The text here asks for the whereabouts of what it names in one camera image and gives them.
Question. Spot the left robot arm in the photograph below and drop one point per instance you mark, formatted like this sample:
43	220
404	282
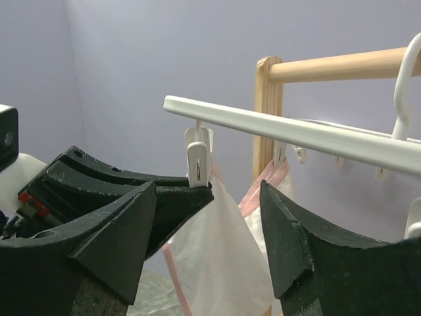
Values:
18	175

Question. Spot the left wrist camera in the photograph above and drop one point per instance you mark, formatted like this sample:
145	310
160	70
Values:
9	136

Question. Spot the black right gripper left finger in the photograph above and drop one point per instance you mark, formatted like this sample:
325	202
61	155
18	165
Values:
89	266

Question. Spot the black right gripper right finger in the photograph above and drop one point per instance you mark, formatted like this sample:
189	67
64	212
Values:
319	268

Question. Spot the white plastic clip hanger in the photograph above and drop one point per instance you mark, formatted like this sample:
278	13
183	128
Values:
395	151

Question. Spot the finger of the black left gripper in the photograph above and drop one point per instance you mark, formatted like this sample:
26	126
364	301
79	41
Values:
175	206

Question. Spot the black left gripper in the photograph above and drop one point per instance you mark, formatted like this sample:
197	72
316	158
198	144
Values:
75	184

